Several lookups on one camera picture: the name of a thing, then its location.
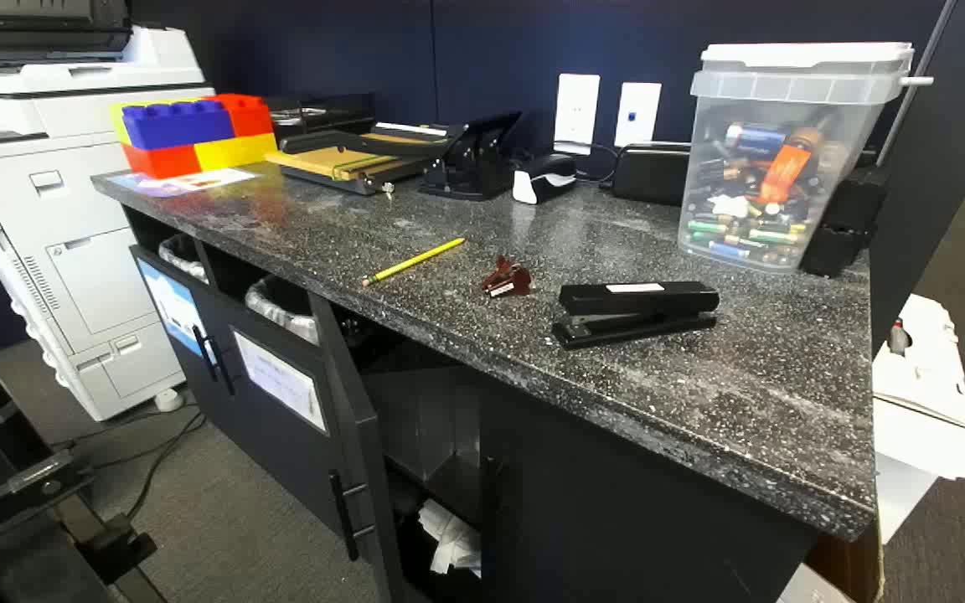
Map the black end cabinet door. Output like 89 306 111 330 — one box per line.
481 383 824 603

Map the black trash door white label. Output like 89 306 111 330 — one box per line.
207 292 356 535

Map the black trash door blue label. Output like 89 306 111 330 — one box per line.
127 241 232 407

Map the dark red staple remover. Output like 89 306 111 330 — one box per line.
475 250 540 302

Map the yellow pencil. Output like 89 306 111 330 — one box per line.
359 235 469 292

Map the black white tape dispenser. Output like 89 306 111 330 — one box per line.
509 151 582 209

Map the black hole punch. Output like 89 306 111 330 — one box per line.
415 106 527 203

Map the black stapler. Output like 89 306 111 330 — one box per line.
549 277 724 352

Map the clear trash bag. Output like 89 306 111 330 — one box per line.
243 273 324 349
155 231 215 286

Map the wooden paper cutter board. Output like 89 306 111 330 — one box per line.
262 117 469 202

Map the black box device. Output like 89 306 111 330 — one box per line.
603 141 693 209

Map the white crumpled bag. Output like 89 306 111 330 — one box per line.
412 496 485 587

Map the black desk tray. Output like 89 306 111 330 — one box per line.
270 98 383 144

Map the yellow toy building block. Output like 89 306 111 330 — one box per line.
193 129 282 175

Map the red toy building block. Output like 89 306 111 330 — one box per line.
213 90 279 141

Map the printed paper sheet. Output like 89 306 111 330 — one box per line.
103 163 265 202

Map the clear lidded plastic container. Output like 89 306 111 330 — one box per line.
673 39 940 272

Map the orange toy building block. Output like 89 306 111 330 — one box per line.
120 141 205 181

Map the blue toy building block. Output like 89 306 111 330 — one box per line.
120 98 238 154

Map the black boxy object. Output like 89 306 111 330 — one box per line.
799 163 890 281

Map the white office printer copier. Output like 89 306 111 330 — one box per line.
0 0 217 425

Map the white cardboard box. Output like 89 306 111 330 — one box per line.
871 292 965 549

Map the white wall outlet plate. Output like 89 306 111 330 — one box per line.
610 79 666 151

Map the black floor cable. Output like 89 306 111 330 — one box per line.
64 397 215 530

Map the black robot stand frame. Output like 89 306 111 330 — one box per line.
0 330 162 603

